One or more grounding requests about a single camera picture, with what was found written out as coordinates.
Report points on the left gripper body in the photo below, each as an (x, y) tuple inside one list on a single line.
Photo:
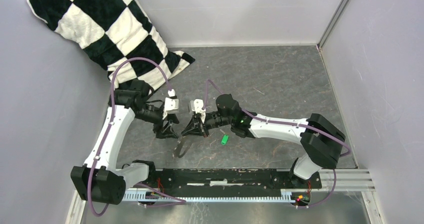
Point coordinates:
[(170, 122)]

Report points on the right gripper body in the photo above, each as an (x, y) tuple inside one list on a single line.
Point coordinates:
[(208, 121)]

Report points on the metal key organizer plate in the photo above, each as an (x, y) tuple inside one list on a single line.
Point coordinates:
[(183, 145)]

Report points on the key with green tag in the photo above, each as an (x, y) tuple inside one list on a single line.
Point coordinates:
[(225, 137)]

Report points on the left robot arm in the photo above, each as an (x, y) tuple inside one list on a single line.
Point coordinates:
[(127, 103)]

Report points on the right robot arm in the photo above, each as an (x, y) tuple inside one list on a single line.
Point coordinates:
[(320, 139)]

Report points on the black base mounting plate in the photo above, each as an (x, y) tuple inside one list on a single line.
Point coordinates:
[(229, 182)]

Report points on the black and white checkered pillow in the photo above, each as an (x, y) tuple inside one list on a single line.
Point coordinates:
[(117, 35)]

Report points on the aluminium corner profile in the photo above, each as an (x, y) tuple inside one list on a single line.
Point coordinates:
[(332, 23)]

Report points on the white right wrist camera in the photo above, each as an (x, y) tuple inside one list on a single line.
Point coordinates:
[(197, 107)]

